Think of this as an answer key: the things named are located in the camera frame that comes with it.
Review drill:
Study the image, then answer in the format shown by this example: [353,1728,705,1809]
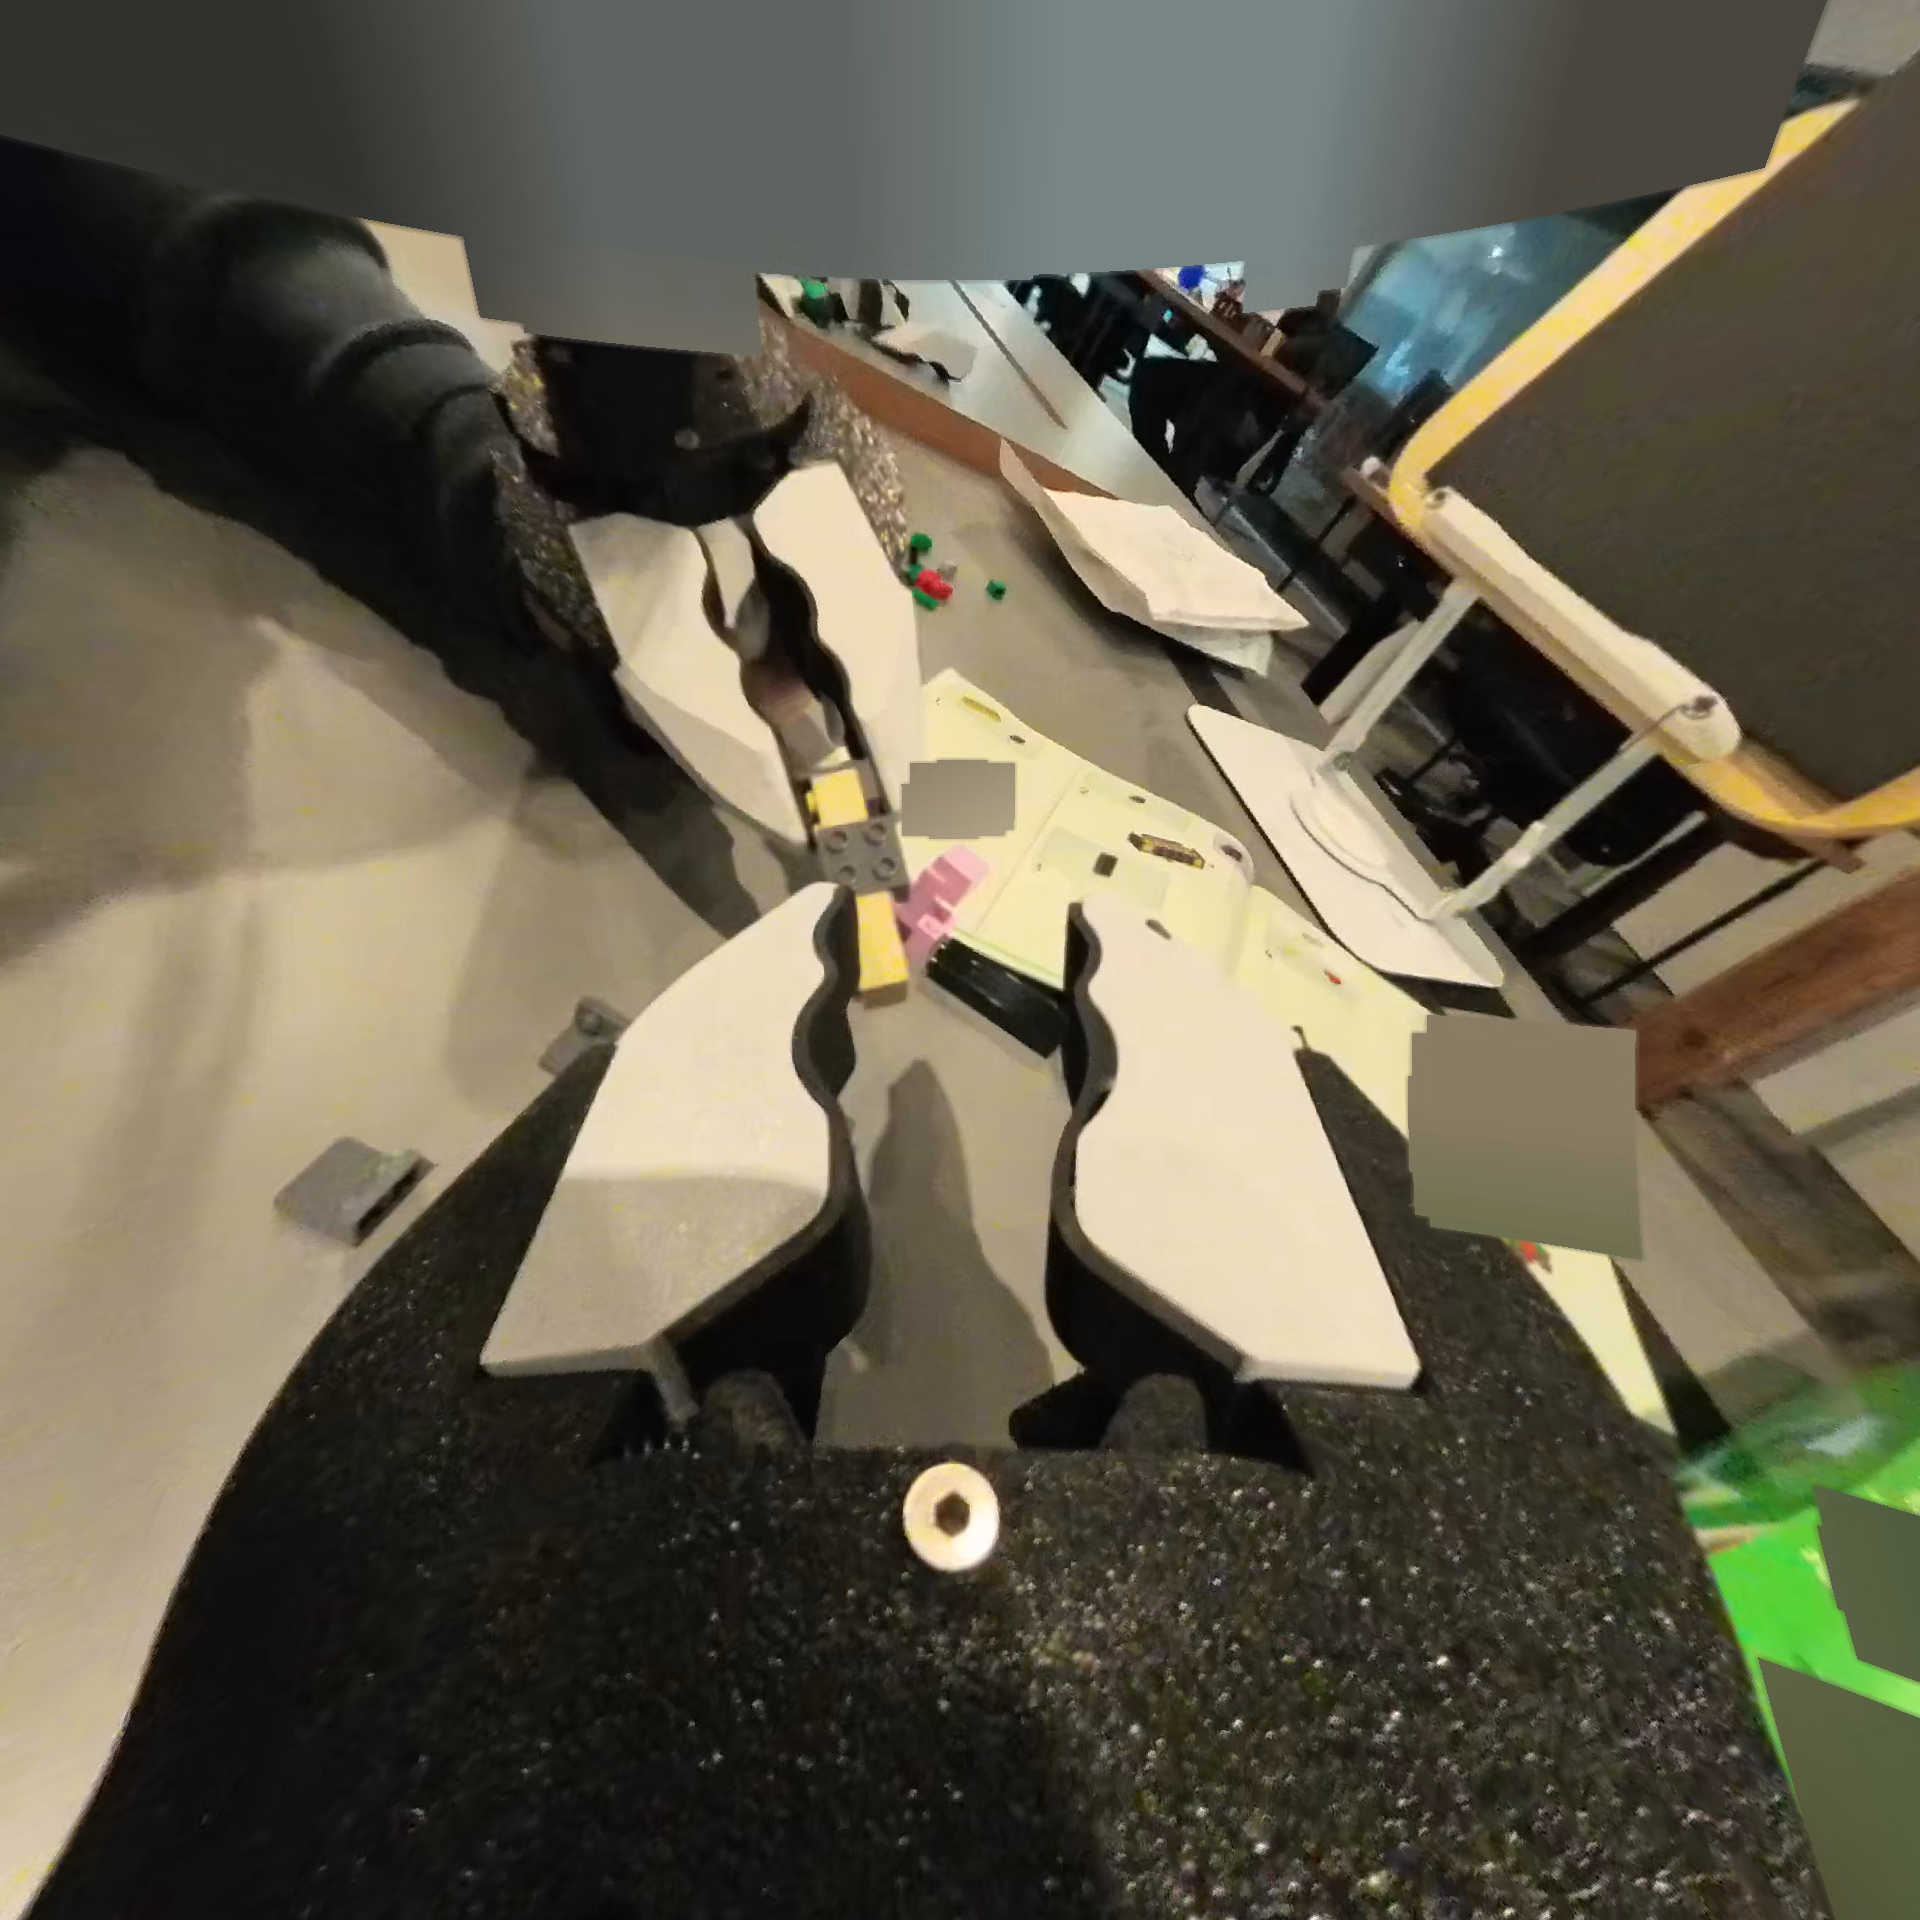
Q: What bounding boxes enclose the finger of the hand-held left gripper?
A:
[744,462,928,804]
[571,515,843,848]

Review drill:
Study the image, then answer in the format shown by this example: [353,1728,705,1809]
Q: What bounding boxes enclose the white paper bag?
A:
[1000,438,1310,672]

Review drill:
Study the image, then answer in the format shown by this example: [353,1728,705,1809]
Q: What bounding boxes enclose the black flat brick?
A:
[928,943,1070,1054]

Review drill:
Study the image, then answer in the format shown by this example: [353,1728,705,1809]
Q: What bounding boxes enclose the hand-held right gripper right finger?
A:
[1049,896,1424,1390]

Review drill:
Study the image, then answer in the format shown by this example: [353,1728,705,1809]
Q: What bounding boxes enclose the green cardboard box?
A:
[1672,1341,1920,1920]

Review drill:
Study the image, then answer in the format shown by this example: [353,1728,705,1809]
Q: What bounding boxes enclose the dark panel with yellow frame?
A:
[1388,59,1920,843]

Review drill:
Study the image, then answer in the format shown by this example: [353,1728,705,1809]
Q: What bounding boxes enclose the black office chair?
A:
[1125,333,1310,501]

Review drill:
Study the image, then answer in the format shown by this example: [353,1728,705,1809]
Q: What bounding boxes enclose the white tray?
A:
[1189,486,1745,989]

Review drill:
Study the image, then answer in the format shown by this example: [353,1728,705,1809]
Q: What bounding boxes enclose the yellow and grey brick assembly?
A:
[807,762,914,1002]

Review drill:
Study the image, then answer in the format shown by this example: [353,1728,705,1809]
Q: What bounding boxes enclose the pale green instruction booklet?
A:
[905,666,1689,1487]

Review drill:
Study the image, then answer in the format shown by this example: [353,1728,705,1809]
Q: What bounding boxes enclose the person's left forearm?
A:
[0,134,602,677]

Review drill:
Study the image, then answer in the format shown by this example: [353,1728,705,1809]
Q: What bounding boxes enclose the grey clip plate brick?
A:
[274,1137,435,1243]
[536,995,629,1078]

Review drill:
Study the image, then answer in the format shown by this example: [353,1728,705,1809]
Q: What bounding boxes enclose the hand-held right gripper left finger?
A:
[481,883,875,1427]

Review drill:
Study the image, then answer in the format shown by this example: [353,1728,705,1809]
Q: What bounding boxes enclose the pink brick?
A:
[896,845,991,964]

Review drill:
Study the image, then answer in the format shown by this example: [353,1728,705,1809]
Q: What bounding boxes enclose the grey desk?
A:
[0,323,1682,1920]

